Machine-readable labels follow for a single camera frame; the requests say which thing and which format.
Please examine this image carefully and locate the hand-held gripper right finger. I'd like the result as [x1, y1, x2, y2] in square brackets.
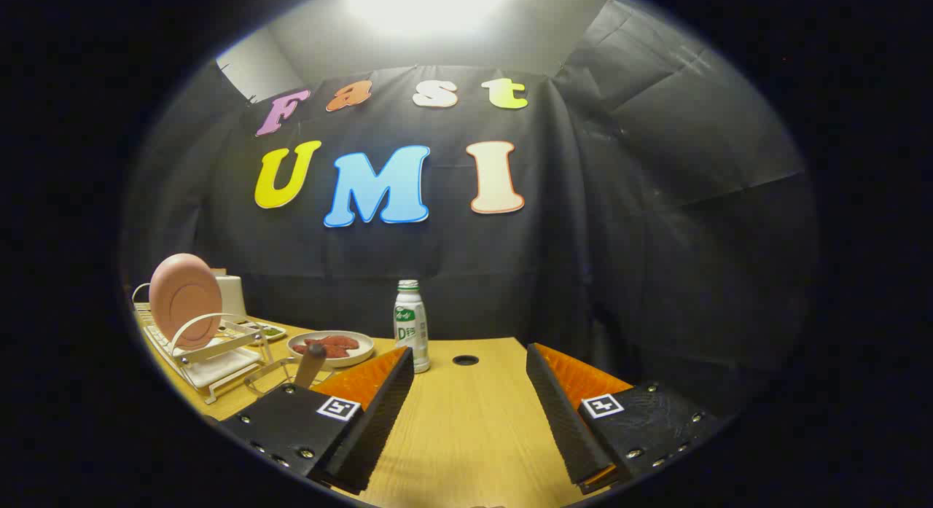
[526, 343, 719, 494]

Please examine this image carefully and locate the wooden handle spoon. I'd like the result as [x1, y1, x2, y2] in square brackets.
[294, 343, 327, 389]

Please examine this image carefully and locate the white drink bottle green label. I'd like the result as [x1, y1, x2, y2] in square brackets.
[394, 280, 431, 374]

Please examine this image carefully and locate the white wire dish rack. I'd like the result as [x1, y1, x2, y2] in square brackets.
[131, 282, 274, 405]

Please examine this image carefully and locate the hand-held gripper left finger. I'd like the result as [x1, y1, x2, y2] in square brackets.
[219, 346, 415, 494]

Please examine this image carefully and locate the pink plate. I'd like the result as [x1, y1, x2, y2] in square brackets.
[149, 254, 223, 351]

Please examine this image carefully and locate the white oval dish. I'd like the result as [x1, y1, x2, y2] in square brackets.
[287, 330, 375, 369]

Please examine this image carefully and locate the silver wire basket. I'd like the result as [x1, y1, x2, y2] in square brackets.
[244, 355, 336, 399]

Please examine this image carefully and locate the white toaster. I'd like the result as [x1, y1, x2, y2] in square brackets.
[211, 269, 245, 319]

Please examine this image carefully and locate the white divided condiment dish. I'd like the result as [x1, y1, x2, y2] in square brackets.
[237, 320, 287, 343]

